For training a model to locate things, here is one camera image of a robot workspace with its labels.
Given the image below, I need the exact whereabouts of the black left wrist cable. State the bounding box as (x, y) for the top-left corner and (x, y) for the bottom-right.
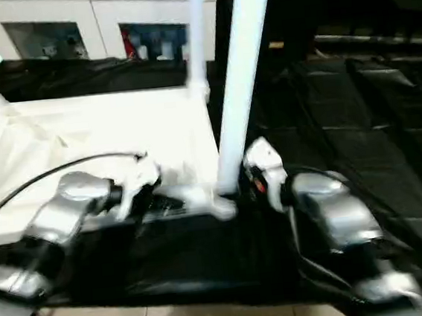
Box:
(0, 148), (155, 230)

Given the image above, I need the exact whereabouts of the white plastic table top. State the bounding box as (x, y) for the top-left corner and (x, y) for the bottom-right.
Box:
(0, 80), (240, 247)

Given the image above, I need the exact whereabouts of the long dark metal rod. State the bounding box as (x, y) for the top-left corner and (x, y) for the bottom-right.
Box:
(312, 25), (422, 55)

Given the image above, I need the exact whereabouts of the white glass-door cabinet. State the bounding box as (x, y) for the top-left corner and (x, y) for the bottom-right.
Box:
(0, 0), (224, 81)

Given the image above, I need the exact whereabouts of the red bottle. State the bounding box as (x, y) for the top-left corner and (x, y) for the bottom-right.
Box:
(122, 30), (136, 59)

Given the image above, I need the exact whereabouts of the black work surface mat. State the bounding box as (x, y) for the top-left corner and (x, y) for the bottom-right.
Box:
(0, 20), (422, 316)

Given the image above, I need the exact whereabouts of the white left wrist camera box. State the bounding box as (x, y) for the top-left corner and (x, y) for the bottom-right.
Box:
(112, 150), (166, 221)

